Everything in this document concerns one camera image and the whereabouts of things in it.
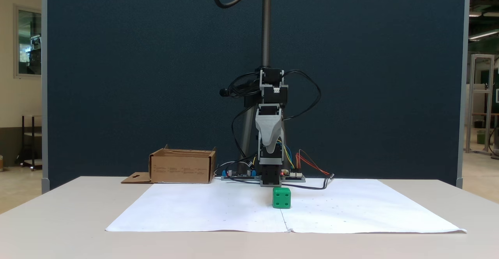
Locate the brown cardboard box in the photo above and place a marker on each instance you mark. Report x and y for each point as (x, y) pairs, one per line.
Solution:
(181, 169)

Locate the circuit board with white connectors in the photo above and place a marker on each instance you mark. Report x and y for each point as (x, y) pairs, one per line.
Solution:
(294, 177)

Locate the aluminium profile frame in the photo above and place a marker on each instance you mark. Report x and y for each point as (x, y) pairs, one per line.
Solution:
(469, 103)

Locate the circuit board with blue terminals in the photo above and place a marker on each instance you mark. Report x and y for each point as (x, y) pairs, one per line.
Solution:
(237, 176)

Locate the long ceiling light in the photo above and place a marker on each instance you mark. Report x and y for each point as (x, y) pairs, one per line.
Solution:
(483, 35)

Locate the white paper sheet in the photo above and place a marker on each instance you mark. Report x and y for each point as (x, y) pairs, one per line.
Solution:
(218, 212)

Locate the black shelf cart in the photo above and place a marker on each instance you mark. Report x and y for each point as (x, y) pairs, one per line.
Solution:
(32, 142)

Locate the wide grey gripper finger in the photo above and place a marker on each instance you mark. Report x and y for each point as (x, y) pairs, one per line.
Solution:
(269, 134)

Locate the framed wall window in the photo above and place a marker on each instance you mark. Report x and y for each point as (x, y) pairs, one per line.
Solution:
(28, 42)

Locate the black tripod with metal pole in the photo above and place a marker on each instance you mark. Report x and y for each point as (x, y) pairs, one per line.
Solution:
(266, 25)

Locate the green die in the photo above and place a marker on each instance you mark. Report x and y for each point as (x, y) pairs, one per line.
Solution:
(281, 198)

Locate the dark blue partition panel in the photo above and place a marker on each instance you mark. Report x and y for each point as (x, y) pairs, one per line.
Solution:
(117, 75)

